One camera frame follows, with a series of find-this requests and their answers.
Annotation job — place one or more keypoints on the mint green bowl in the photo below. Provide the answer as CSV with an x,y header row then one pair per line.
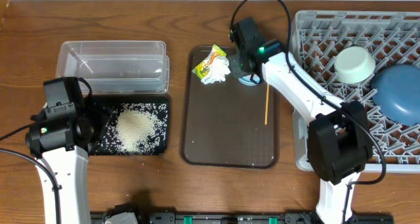
x,y
353,65

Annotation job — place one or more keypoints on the light blue small bowl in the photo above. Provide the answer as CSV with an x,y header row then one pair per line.
x,y
247,82

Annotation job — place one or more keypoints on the yellow green snack wrapper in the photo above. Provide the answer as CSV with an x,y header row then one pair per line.
x,y
204,67

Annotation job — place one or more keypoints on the wooden chopstick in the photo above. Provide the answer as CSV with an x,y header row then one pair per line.
x,y
266,104

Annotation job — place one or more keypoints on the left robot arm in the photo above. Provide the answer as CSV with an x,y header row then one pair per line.
x,y
60,139

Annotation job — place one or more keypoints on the black waste tray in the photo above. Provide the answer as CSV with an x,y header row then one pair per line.
x,y
106,106

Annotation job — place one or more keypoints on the brown serving tray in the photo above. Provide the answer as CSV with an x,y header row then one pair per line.
x,y
223,122

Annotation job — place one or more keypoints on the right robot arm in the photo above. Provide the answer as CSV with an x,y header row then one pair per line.
x,y
336,145

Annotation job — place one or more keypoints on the dark blue plate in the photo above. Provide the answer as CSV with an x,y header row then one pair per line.
x,y
398,93

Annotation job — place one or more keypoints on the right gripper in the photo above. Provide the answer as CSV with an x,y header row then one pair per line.
x,y
235,61

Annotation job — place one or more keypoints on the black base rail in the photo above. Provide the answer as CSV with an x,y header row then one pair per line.
x,y
130,213

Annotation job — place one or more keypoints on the crumpled white napkin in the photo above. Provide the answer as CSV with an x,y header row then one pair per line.
x,y
219,71

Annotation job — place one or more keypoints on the white rice pile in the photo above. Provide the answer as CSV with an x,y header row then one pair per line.
x,y
135,129

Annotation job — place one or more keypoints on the clear plastic bin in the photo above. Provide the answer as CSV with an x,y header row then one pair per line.
x,y
116,67

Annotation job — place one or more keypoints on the grey dishwasher rack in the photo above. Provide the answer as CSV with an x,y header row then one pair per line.
x,y
391,38

